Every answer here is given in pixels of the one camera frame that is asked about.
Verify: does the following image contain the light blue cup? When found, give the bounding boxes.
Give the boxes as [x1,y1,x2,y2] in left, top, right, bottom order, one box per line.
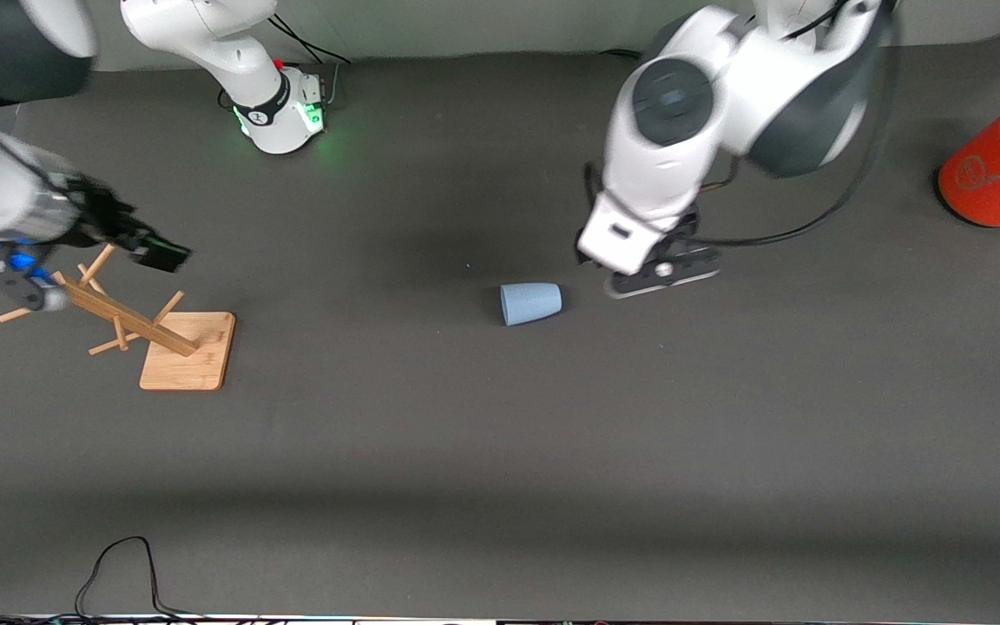
[499,282,564,328]

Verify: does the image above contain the wooden mug rack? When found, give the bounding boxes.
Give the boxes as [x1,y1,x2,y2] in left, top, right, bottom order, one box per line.
[0,244,237,391]

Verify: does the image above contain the orange cylindrical can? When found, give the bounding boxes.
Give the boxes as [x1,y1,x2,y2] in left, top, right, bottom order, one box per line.
[937,84,1000,229]

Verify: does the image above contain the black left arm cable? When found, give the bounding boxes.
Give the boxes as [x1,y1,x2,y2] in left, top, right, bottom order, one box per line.
[582,0,902,253]

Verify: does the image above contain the black right base cables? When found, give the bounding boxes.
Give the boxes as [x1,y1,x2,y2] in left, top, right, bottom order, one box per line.
[267,10,353,67]

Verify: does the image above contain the black looped cable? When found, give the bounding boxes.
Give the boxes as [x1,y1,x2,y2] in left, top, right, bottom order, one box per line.
[74,536,210,622]

